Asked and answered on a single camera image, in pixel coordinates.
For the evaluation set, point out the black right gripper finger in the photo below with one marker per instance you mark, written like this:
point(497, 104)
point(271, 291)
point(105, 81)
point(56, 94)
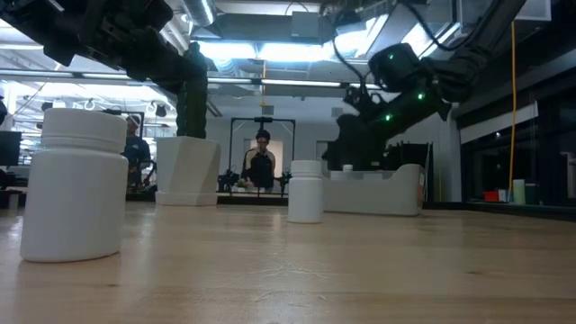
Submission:
point(337, 157)
point(369, 155)

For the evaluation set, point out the white plastic pill bottle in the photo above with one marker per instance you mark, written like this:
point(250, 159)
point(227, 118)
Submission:
point(347, 168)
point(74, 193)
point(306, 193)

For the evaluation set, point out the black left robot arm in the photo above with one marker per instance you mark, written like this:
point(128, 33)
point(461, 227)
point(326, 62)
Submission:
point(90, 27)

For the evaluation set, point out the small black robot arm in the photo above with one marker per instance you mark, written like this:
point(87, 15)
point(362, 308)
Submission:
point(285, 177)
point(228, 177)

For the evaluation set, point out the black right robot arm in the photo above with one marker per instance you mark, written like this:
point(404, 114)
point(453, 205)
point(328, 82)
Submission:
point(472, 49)

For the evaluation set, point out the white plastic basket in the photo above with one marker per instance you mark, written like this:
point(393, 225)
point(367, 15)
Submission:
point(382, 193)

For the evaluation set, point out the black low cabinet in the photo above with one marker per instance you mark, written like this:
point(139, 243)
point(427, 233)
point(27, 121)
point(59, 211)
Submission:
point(409, 155)

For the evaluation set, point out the green cactus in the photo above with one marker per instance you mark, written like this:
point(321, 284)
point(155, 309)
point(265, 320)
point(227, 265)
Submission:
point(193, 117)

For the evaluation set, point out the person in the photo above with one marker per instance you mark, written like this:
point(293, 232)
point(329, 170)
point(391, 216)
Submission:
point(260, 166)
point(137, 153)

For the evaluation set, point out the white faceted plant pot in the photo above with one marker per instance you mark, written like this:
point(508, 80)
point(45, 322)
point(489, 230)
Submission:
point(189, 171)

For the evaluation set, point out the grey ceiling box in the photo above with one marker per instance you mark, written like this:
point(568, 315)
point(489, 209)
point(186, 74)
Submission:
point(306, 24)

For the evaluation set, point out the red container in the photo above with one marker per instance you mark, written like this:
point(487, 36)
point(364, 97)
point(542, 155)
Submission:
point(490, 196)

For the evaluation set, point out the small white cup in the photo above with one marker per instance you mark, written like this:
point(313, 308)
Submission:
point(502, 195)

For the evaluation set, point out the pale green cup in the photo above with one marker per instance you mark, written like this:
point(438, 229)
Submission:
point(519, 191)

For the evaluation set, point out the dark cup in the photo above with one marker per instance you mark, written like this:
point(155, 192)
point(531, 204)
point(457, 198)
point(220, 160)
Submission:
point(531, 194)

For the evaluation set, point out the black monitor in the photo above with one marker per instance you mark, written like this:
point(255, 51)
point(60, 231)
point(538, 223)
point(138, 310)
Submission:
point(9, 148)

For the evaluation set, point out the grey wall vent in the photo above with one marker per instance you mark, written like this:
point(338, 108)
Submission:
point(267, 110)
point(337, 111)

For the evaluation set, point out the silver ventilation duct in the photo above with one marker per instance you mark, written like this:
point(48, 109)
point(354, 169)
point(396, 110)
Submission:
point(200, 11)

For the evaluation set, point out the black gantry frame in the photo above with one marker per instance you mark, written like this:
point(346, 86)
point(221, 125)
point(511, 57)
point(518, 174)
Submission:
point(263, 119)

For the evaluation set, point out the black aluminium table frame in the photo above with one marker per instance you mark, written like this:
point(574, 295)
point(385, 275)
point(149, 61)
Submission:
point(517, 211)

